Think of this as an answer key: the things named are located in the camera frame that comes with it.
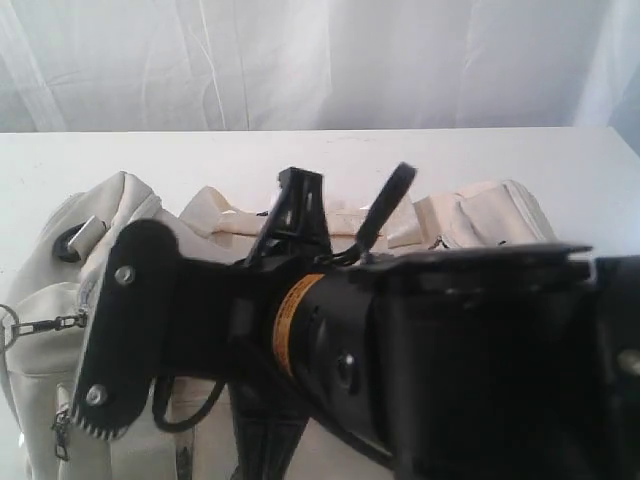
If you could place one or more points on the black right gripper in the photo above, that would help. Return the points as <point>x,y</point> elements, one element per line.
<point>270,409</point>

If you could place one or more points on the cream white duffel bag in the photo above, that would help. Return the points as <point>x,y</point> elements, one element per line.
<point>38,374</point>

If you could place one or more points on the metal zipper pull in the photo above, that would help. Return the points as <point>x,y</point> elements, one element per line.
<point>12,329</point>

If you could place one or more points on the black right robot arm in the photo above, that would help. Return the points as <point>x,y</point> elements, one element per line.
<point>509,362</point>

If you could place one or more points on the white backdrop curtain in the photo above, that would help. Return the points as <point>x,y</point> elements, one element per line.
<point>289,65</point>

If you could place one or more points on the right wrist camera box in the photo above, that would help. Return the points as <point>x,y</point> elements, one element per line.
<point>159,316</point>

